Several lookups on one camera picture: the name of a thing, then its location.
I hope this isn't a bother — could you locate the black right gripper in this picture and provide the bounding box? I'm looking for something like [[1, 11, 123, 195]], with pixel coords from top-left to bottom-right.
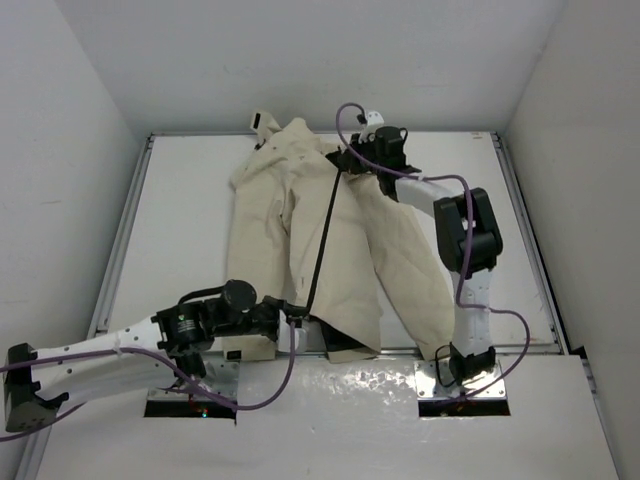
[[342, 131, 387, 174]]

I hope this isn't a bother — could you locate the beige jacket with black lining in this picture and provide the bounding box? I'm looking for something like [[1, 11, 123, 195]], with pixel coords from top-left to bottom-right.
[[227, 111, 454, 363]]

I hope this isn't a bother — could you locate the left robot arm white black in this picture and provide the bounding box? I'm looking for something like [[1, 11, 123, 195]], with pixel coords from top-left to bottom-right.
[[1, 280, 310, 442]]

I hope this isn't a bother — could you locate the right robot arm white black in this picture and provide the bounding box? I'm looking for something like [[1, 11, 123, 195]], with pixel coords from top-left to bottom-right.
[[331, 126, 503, 386]]

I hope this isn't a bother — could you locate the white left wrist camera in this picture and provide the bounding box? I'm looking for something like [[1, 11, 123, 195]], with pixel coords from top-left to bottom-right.
[[289, 323, 308, 355]]

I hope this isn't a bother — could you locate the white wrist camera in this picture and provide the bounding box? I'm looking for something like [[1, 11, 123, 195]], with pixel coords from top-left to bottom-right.
[[357, 110, 385, 135], [289, 323, 308, 355]]

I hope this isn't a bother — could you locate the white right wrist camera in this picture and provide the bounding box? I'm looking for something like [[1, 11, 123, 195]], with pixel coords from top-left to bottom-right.
[[357, 110, 385, 135]]

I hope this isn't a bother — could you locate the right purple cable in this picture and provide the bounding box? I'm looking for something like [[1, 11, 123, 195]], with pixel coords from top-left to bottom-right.
[[334, 102, 531, 396]]

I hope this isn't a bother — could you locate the silver front mounting rail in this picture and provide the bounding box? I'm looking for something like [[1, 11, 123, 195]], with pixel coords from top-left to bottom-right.
[[147, 347, 511, 401]]

